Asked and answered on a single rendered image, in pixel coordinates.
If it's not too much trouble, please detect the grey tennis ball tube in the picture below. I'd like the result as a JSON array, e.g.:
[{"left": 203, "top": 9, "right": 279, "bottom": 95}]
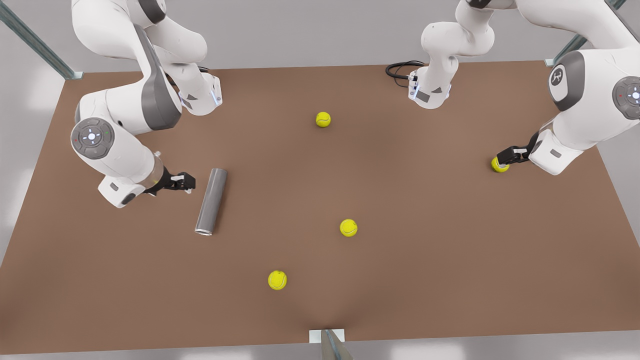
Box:
[{"left": 194, "top": 168, "right": 229, "bottom": 236}]

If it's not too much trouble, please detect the silver frame post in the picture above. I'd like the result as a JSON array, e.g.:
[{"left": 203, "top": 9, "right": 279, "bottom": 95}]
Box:
[
  {"left": 0, "top": 1, "right": 84, "bottom": 81},
  {"left": 544, "top": 0, "right": 628, "bottom": 68},
  {"left": 308, "top": 328, "right": 354, "bottom": 360}
]

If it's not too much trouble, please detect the black cable loop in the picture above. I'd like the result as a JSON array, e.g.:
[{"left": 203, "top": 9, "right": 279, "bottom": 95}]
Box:
[{"left": 385, "top": 61, "right": 427, "bottom": 89}]

